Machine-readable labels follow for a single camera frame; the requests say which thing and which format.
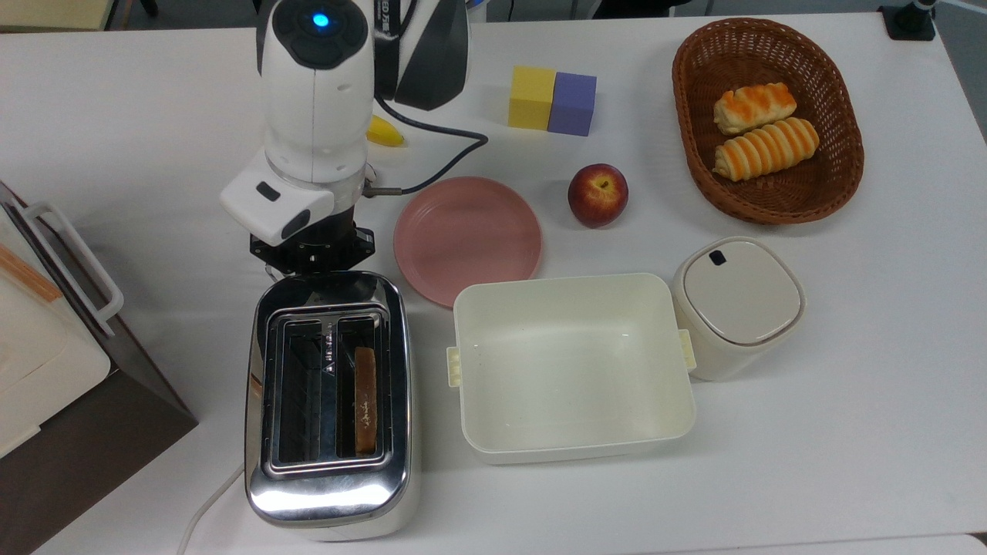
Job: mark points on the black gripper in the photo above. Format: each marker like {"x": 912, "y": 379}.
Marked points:
{"x": 316, "y": 247}

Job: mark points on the cream and chrome toaster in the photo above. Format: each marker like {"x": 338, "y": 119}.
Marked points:
{"x": 331, "y": 493}

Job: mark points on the yellow banana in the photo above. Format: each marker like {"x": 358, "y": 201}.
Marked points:
{"x": 385, "y": 132}

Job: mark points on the pink plate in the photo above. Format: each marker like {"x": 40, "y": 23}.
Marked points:
{"x": 466, "y": 239}

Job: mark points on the toasted bread slice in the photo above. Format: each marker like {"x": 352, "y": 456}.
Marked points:
{"x": 365, "y": 401}

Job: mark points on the yellow foam cube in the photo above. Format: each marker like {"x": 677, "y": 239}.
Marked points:
{"x": 532, "y": 96}

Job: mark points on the white plastic storage box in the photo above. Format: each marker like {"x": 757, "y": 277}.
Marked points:
{"x": 574, "y": 362}

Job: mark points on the red apple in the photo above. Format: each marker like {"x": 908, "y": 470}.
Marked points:
{"x": 597, "y": 196}

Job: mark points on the purple foam cube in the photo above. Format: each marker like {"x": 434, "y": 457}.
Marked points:
{"x": 572, "y": 104}

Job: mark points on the brown wooden drawer unit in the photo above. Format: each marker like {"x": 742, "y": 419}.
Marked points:
{"x": 100, "y": 447}

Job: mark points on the cream toy cabinet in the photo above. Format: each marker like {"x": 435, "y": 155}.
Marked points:
{"x": 38, "y": 362}

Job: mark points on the small cream lidded bin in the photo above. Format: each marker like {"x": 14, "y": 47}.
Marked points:
{"x": 736, "y": 297}

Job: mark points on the short glazed bread roll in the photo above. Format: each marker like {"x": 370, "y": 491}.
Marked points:
{"x": 752, "y": 108}

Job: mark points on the brown wicker basket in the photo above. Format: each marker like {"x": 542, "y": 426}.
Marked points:
{"x": 771, "y": 200}

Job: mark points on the long striped bread roll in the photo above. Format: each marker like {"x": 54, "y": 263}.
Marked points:
{"x": 767, "y": 148}

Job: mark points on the black table corner mount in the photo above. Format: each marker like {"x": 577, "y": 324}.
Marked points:
{"x": 908, "y": 21}

